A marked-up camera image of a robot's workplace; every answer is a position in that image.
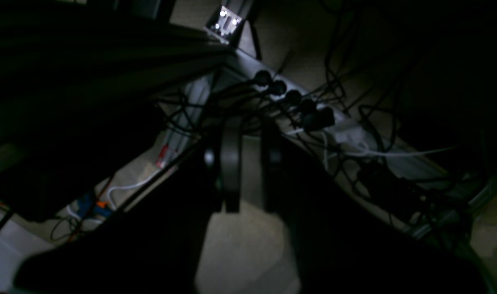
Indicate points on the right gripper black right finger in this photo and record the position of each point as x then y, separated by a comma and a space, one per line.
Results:
271, 163

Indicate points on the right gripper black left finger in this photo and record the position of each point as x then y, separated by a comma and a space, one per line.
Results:
230, 163

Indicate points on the white power strip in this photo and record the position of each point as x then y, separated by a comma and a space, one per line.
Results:
323, 126

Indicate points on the aluminium frame bracket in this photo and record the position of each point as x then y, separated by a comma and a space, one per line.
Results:
224, 25

